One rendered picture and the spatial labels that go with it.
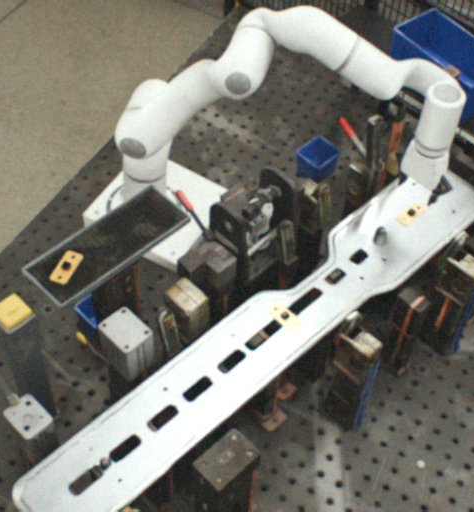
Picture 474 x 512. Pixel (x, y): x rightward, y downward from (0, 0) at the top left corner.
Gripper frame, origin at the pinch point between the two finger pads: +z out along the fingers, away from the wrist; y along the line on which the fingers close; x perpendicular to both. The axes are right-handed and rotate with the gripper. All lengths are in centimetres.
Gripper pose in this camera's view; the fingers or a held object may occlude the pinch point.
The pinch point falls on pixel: (417, 190)
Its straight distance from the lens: 222.8
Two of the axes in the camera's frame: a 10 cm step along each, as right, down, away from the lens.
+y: 7.0, 5.8, -4.2
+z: -0.5, 6.2, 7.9
